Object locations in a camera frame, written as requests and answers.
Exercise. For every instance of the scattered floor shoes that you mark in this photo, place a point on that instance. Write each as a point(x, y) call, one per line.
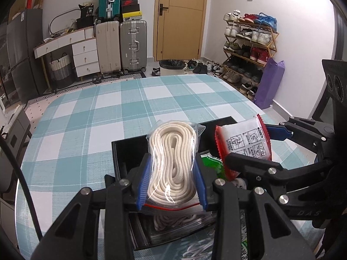
point(200, 67)

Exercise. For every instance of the red paper bag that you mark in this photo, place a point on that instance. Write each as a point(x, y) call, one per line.
point(30, 1)

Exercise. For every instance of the dark glass cabinet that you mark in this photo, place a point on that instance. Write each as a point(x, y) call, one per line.
point(4, 67)

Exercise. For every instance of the black and yellow shoe box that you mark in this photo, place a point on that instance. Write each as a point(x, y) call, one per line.
point(132, 16)

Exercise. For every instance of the white trash bin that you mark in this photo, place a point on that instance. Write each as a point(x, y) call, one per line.
point(172, 69)

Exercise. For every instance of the grey refrigerator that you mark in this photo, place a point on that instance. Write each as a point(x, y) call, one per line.
point(24, 57)

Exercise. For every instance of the red and white packet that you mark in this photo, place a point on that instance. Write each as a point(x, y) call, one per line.
point(244, 143)

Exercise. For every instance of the white drawer desk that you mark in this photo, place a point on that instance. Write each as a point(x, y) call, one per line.
point(84, 57)

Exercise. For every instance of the teal checked tablecloth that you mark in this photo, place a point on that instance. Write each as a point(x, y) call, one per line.
point(108, 108)

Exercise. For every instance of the purple bag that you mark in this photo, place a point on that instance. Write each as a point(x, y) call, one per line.
point(269, 86)

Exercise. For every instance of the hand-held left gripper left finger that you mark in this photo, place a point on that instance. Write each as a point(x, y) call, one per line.
point(143, 180)

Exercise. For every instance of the beige suitcase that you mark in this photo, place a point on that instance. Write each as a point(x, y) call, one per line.
point(108, 47)

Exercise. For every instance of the teal suitcase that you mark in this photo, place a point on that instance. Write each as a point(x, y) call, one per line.
point(108, 0)

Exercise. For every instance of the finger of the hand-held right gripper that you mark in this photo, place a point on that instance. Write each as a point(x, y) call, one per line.
point(252, 165)
point(279, 132)

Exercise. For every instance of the black paper bag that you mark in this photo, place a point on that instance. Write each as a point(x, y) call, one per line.
point(86, 11)

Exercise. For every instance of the bag of striped white laces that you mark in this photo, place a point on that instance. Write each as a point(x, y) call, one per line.
point(176, 220)

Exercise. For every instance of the silver suitcase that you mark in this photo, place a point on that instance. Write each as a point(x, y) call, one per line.
point(133, 46)

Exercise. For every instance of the yellow wooden door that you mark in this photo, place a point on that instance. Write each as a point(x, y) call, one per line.
point(181, 19)

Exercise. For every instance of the woven laundry basket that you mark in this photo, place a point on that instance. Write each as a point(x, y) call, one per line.
point(61, 71)

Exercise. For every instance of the black cardboard box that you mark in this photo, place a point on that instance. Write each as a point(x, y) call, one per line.
point(122, 157)

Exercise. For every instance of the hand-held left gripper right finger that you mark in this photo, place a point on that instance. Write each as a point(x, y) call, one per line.
point(201, 182)

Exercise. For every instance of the wooden shoe rack with shoes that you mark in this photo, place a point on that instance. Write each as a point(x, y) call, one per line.
point(252, 38)

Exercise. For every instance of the green packet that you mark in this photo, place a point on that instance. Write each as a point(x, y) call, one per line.
point(214, 165)

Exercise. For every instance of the large flat cardboard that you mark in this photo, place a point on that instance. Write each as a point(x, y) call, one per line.
point(17, 8)

